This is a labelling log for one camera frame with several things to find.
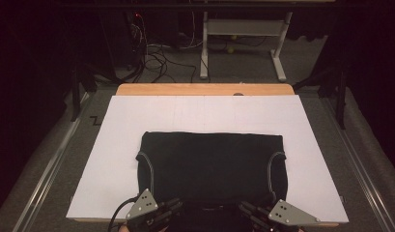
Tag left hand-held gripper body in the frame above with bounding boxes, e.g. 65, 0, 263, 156
125, 188, 164, 232

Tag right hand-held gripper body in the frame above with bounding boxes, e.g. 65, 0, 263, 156
259, 198, 322, 232

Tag black knit vest grey trim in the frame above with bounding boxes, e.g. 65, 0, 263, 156
134, 130, 289, 232

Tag white board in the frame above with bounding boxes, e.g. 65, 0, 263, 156
66, 94, 350, 224

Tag wooden table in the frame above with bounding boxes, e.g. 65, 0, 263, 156
73, 82, 340, 228

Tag black metal stand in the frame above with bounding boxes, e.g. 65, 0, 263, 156
293, 62, 349, 131
70, 59, 99, 123

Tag dark equipment with red light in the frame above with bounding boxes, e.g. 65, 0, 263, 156
126, 11, 149, 72

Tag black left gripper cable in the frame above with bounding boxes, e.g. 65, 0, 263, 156
107, 196, 139, 232

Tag metal floor rail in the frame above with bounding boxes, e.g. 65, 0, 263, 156
320, 96, 395, 232
11, 92, 91, 232

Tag tangle of floor cables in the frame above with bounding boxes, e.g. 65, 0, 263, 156
130, 12, 199, 85

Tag white metal desk frame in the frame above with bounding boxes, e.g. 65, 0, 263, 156
199, 11, 294, 83

